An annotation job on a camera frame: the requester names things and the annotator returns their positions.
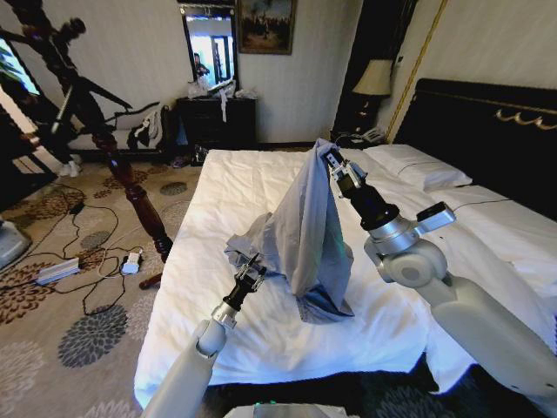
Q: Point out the dark chaise bench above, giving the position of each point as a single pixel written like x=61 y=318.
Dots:
x=126 y=132

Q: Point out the person in mirror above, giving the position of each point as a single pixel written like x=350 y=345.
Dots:
x=200 y=69

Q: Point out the black and white clothing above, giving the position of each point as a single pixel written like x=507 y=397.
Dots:
x=145 y=126

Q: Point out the dark floor bag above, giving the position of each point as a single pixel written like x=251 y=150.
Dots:
x=199 y=155

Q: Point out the bright screen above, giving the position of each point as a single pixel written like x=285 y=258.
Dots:
x=17 y=67

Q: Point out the telephone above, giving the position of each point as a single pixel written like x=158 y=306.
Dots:
x=371 y=135

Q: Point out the framed painting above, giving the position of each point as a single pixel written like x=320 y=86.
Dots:
x=266 y=26

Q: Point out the white robot front shell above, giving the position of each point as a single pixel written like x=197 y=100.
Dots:
x=287 y=410

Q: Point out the blue-grey garment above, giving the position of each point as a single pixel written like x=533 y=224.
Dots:
x=304 y=226

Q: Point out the dark wooden clothes hanger stand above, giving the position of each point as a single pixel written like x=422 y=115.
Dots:
x=139 y=204

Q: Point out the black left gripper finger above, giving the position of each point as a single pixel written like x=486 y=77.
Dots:
x=245 y=267
x=260 y=275

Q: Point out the table lamp with cream shade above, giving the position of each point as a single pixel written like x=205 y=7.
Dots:
x=374 y=80

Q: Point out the dark nightstand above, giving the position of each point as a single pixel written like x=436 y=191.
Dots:
x=348 y=136

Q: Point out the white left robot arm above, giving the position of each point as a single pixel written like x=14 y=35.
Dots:
x=187 y=370

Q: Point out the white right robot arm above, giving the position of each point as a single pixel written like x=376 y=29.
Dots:
x=470 y=305

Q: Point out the white power adapter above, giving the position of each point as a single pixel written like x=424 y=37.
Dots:
x=131 y=263

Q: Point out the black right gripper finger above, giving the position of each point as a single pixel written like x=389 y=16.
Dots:
x=334 y=167
x=350 y=164

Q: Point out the black dresser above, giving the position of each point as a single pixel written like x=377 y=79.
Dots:
x=217 y=124

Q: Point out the black headboard with gold trim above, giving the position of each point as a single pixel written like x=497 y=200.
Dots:
x=487 y=143

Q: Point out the dark framed mirror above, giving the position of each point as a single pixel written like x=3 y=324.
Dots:
x=210 y=48

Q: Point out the white pillow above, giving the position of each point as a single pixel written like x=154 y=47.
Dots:
x=413 y=167

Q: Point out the grey white device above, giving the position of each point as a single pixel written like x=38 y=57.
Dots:
x=11 y=246

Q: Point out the white power strip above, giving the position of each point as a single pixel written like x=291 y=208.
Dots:
x=58 y=271

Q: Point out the pink shoes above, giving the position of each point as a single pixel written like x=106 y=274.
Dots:
x=178 y=162

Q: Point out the clear plastic bag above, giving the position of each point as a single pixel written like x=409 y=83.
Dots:
x=198 y=89
x=246 y=92

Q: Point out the bed with white sheet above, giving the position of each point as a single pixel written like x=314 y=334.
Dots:
x=243 y=209

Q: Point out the white hanging cloth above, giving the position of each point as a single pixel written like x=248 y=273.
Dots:
x=223 y=106

